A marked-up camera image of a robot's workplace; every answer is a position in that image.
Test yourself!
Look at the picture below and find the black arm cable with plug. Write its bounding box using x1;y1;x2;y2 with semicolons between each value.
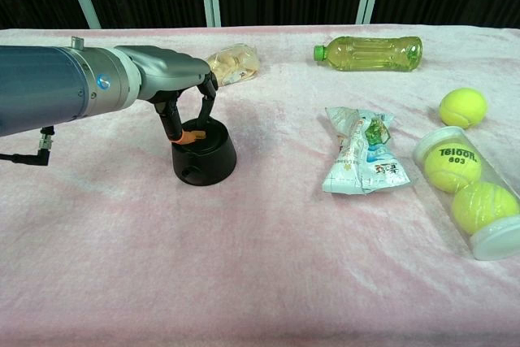
0;127;56;167

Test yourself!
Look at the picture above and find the clear tennis ball tube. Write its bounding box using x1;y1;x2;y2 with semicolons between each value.
412;126;520;262

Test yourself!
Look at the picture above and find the loose yellow tennis ball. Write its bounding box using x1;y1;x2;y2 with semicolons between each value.
438;87;488;128

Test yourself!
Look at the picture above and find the black teapot lid orange knob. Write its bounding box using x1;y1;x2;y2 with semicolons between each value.
177;118;229;156

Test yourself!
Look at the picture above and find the pink fleece table cloth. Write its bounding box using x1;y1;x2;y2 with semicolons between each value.
0;24;520;347

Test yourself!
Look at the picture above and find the clear bag of crackers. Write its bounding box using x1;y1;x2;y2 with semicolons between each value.
204;43;261;88

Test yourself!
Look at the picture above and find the green tea plastic bottle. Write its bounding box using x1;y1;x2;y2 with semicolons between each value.
312;35;424;73

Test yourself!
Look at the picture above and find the crumpled white snack package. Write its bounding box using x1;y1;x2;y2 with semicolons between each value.
322;106;412;196

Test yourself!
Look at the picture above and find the black teapot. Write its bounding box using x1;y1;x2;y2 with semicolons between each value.
171;118;239;188

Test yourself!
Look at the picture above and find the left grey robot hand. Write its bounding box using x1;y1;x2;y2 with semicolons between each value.
115;45;219;145

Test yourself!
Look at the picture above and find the yellow tennis ball with print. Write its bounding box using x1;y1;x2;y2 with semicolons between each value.
424;145;483;193

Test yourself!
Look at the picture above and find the plain yellow tennis ball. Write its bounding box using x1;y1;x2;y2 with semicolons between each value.
450;182;520;236

